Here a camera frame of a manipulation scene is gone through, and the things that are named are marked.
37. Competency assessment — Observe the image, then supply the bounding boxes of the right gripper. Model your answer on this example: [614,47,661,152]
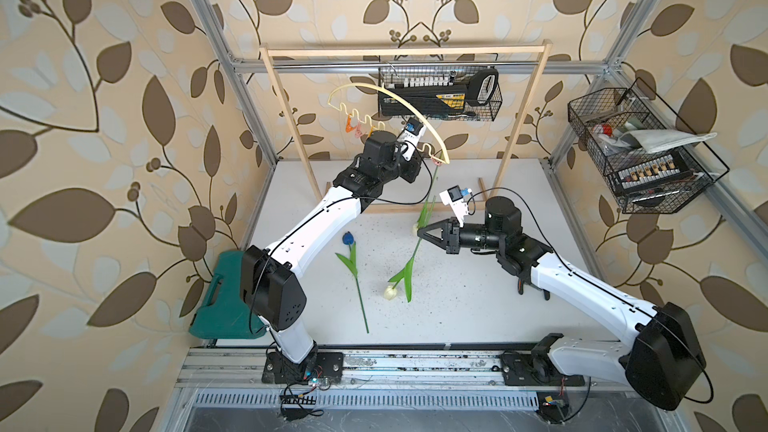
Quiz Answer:
[419,216,505,254]

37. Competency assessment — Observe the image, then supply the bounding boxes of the yellow clip hanger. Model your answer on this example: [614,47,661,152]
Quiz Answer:
[327,82,451,165]

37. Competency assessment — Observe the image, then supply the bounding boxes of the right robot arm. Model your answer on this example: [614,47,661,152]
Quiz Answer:
[417,192,706,411]

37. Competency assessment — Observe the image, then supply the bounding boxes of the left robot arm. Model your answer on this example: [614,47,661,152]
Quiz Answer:
[240,130,426,384]

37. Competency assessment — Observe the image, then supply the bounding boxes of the blue tulip flower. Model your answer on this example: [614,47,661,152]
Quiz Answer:
[336,231,370,333]

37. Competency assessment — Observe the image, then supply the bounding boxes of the green plastic tool case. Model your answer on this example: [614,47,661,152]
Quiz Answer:
[189,250,266,340]

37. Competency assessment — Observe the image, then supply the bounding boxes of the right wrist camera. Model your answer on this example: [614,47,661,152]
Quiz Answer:
[439,186,472,227]

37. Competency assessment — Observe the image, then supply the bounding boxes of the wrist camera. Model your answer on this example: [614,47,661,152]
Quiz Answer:
[439,186,472,227]
[398,116,426,160]

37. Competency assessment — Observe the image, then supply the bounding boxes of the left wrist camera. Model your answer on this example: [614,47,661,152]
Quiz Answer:
[398,116,426,160]

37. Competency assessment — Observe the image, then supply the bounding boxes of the back wire basket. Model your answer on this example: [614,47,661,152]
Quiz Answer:
[379,65,503,122]

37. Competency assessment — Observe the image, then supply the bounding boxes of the wire basket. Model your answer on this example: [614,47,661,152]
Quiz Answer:
[379,65,503,122]
[568,78,730,214]

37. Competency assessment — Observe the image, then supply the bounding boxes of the orange handled pliers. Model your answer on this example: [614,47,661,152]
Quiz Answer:
[517,278,551,301]

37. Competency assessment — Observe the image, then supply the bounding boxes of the wooden drying rack frame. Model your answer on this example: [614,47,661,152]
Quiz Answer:
[260,39,553,200]

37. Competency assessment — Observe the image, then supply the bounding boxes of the right wire basket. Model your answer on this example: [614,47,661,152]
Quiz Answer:
[568,78,730,214]

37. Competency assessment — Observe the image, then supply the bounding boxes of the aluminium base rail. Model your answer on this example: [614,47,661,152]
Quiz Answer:
[175,344,674,412]

